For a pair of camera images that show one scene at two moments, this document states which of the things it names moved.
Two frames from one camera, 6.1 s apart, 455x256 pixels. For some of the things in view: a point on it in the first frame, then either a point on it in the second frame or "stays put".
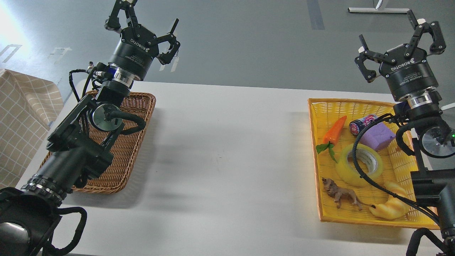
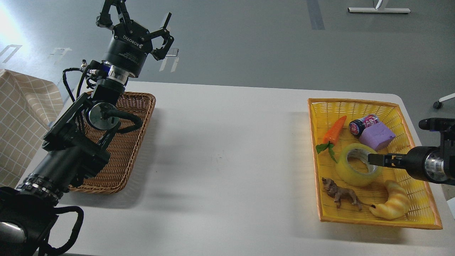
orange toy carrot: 331,135 stays put
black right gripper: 408,75 → 415,161
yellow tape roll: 370,161 stays put
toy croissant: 394,207 stays put
